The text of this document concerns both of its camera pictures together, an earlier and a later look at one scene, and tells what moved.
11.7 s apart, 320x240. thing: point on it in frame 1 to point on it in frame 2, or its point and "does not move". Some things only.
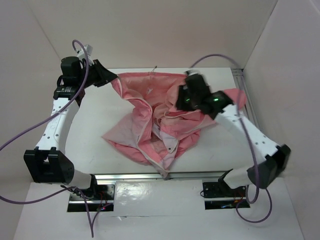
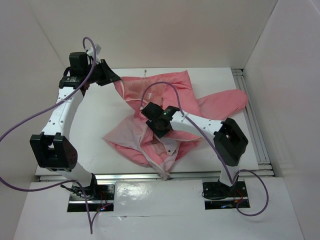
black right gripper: x=181 y=104 to x=159 y=133
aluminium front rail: x=215 y=176 does not move
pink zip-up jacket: x=153 y=130 does not move
